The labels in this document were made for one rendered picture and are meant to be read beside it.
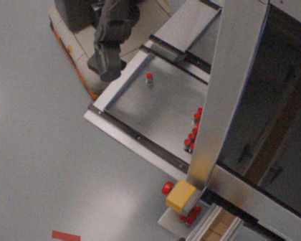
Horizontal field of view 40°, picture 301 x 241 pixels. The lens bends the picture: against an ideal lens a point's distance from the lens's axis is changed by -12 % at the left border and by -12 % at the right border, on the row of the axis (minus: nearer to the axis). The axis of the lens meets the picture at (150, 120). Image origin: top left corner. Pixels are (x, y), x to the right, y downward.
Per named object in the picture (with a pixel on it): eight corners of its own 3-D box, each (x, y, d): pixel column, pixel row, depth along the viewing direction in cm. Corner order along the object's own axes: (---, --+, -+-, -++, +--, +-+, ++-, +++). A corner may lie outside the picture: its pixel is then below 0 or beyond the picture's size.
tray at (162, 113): (233, 108, 148) (236, 103, 145) (193, 170, 139) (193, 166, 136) (150, 57, 156) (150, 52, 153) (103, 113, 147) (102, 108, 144)
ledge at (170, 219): (216, 214, 135) (218, 212, 133) (193, 245, 130) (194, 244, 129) (181, 191, 138) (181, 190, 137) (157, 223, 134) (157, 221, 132)
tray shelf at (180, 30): (294, 52, 161) (295, 49, 160) (205, 199, 137) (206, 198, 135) (195, -7, 173) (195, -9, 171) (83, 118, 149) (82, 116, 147)
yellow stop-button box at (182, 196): (199, 197, 127) (202, 191, 121) (185, 216, 125) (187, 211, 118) (178, 184, 129) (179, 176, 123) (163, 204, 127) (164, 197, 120)
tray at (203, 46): (291, 57, 158) (293, 52, 155) (265, 105, 149) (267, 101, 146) (219, 13, 166) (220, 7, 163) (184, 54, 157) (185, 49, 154)
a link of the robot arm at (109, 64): (130, 22, 116) (99, 21, 113) (140, 55, 112) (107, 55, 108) (115, 48, 126) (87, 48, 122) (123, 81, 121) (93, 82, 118)
